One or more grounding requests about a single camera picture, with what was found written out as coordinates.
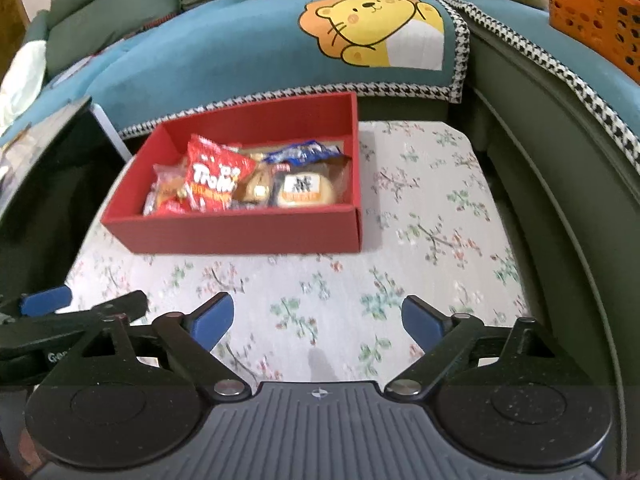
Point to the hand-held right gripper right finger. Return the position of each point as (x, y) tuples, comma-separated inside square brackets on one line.
[(422, 322)]

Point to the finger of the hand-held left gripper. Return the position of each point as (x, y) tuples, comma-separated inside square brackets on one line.
[(110, 307), (45, 301)]

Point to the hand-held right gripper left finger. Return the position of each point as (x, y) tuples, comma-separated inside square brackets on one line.
[(212, 317)]

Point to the red cardboard box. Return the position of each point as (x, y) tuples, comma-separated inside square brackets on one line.
[(240, 232)]

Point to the round cake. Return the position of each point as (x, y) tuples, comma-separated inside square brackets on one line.
[(165, 187)]

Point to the red gummy candy packet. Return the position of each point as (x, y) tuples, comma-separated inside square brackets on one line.
[(215, 175)]

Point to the white steamed cake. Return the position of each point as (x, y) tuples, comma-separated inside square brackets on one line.
[(305, 187)]

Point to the blue candy packet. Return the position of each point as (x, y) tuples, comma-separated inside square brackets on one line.
[(300, 152)]

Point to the dark glass side table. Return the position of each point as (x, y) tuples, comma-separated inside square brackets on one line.
[(60, 160)]

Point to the green sofa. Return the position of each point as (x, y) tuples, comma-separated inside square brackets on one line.
[(550, 210)]

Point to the cream cloth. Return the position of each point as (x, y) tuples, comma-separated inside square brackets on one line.
[(20, 85)]

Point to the blue lion print sofa cover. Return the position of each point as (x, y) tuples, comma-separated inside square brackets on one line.
[(225, 45)]

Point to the wooden cabinet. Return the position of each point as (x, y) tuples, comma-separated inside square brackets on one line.
[(12, 10)]

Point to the blue houndstooth trim sofa cover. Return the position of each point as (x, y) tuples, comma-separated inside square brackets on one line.
[(525, 30)]

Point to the orange plastic basket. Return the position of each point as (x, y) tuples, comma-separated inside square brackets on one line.
[(590, 15)]

